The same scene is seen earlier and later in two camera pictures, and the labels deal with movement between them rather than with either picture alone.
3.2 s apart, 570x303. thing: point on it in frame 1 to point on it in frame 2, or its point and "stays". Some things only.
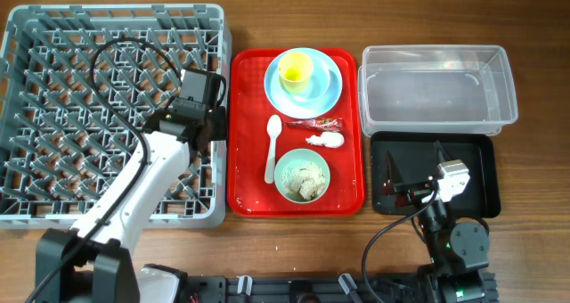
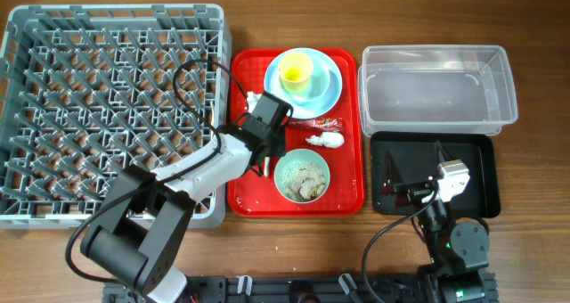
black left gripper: [219, 127] to [278, 148]
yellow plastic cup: [296, 72] stays
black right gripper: [394, 184] stays
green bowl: [302, 176] stays
